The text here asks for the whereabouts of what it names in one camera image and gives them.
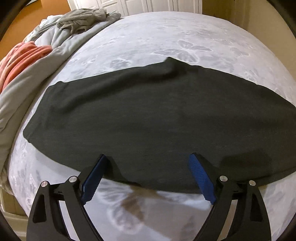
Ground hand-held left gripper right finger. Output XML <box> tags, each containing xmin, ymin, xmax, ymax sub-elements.
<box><xmin>188</xmin><ymin>152</ymin><xmax>271</xmax><ymax>241</ymax></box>

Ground crumpled grey garment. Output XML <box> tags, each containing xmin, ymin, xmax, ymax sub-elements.
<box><xmin>57</xmin><ymin>9</ymin><xmax>110</xmax><ymax>35</ymax></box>

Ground coral pink blanket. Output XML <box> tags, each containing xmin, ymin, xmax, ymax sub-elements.
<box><xmin>0</xmin><ymin>42</ymin><xmax>53</xmax><ymax>92</ymax></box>

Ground bed with butterfly print sheet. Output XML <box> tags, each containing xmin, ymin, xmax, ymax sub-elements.
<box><xmin>5</xmin><ymin>11</ymin><xmax>296</xmax><ymax>241</ymax></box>

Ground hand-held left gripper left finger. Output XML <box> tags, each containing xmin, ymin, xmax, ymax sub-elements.
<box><xmin>26</xmin><ymin>153</ymin><xmax>110</xmax><ymax>241</ymax></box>

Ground white panelled wardrobe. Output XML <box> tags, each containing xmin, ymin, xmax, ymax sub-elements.
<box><xmin>67</xmin><ymin>0</ymin><xmax>203</xmax><ymax>18</ymax></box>

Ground light grey duvet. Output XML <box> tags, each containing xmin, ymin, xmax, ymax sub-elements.
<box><xmin>0</xmin><ymin>12</ymin><xmax>122</xmax><ymax>193</ymax></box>

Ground black pants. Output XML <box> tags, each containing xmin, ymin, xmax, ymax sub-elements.
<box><xmin>23</xmin><ymin>57</ymin><xmax>296</xmax><ymax>194</ymax></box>

